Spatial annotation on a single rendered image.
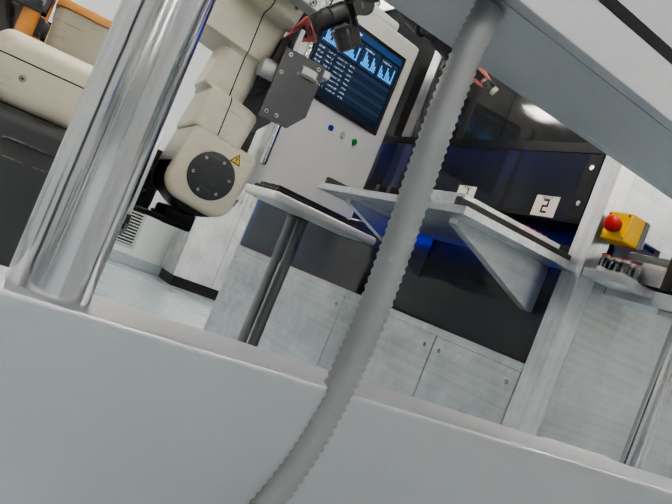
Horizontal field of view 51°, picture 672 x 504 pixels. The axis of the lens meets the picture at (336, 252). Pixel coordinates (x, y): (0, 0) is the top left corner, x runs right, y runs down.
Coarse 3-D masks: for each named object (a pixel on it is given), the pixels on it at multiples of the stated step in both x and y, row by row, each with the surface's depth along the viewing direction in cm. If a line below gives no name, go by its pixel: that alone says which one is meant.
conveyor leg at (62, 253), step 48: (144, 0) 40; (192, 0) 41; (144, 48) 40; (192, 48) 42; (96, 96) 40; (144, 96) 40; (96, 144) 40; (144, 144) 41; (48, 192) 40; (96, 192) 40; (48, 240) 40; (96, 240) 41; (48, 288) 40
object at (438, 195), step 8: (440, 192) 170; (448, 192) 167; (456, 192) 165; (440, 200) 169; (448, 200) 166; (472, 200) 163; (488, 208) 165; (504, 216) 168; (520, 224) 171; (528, 232) 173; (536, 232) 174; (544, 240) 176
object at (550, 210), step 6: (540, 198) 194; (546, 198) 192; (552, 198) 191; (558, 198) 189; (534, 204) 195; (540, 204) 193; (546, 204) 192; (552, 204) 190; (534, 210) 194; (546, 210) 191; (552, 210) 189; (546, 216) 190; (552, 216) 188
